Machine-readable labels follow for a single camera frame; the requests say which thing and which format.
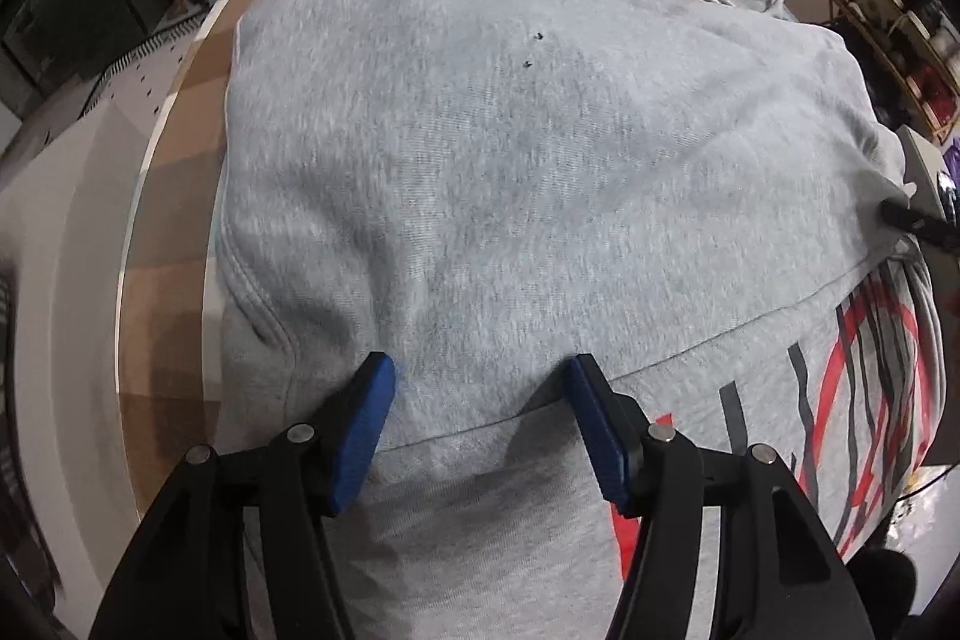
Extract grey printed hoodie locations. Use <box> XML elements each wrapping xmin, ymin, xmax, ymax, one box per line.
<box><xmin>214</xmin><ymin>0</ymin><xmax>946</xmax><ymax>640</ymax></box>

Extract wooden shoe rack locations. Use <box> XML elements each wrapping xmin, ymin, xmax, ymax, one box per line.
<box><xmin>829</xmin><ymin>0</ymin><xmax>960</xmax><ymax>146</ymax></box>

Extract rows of assorted shoes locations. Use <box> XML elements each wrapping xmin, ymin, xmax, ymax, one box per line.
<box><xmin>847</xmin><ymin>0</ymin><xmax>960</xmax><ymax>139</ymax></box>

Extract grey bedside bench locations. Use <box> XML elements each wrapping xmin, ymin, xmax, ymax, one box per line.
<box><xmin>896</xmin><ymin>126</ymin><xmax>957</xmax><ymax>214</ymax></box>

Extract striped floor mat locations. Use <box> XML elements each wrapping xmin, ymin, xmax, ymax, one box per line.
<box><xmin>90</xmin><ymin>6</ymin><xmax>207</xmax><ymax>112</ymax></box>

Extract checkered tablecloth table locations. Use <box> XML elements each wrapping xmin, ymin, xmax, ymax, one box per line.
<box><xmin>112</xmin><ymin>0</ymin><xmax>526</xmax><ymax>521</ymax></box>

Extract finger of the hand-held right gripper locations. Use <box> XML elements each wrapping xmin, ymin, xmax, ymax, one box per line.
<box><xmin>877</xmin><ymin>199</ymin><xmax>960</xmax><ymax>253</ymax></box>

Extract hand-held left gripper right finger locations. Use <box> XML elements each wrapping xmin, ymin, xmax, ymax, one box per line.
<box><xmin>564</xmin><ymin>353</ymin><xmax>878</xmax><ymax>640</ymax></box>

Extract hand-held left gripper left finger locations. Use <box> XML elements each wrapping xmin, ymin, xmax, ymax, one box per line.
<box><xmin>88</xmin><ymin>351</ymin><xmax>396</xmax><ymax>640</ymax></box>

